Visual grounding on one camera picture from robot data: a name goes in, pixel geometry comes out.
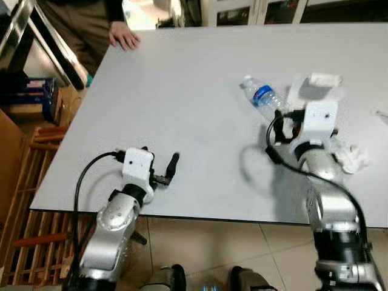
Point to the clear bottle with blue label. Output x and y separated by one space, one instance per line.
265 94

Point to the person's black sleeved forearm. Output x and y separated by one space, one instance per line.
114 9

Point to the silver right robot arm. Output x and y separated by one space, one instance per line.
330 200

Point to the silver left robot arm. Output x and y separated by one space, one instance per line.
112 236

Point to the person's bare hand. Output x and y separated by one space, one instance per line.
124 37

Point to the black table leg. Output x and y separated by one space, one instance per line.
139 237

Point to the white folded tissue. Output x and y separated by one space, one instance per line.
326 79

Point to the white crumpled tissue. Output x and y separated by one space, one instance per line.
351 157

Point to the robot left leg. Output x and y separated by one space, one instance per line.
163 279

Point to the robot leg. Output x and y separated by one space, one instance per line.
251 280
163 279

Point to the blue box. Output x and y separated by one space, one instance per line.
39 97

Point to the robot right leg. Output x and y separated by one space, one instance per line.
251 280

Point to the person in brown trousers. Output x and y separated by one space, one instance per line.
79 27

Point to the wooden slatted rack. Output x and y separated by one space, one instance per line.
30 242

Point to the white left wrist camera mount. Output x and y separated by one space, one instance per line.
138 167

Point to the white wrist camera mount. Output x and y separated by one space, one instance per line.
320 118
138 167

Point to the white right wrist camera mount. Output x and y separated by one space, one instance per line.
320 118

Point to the shiny metal frame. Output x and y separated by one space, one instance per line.
18 24

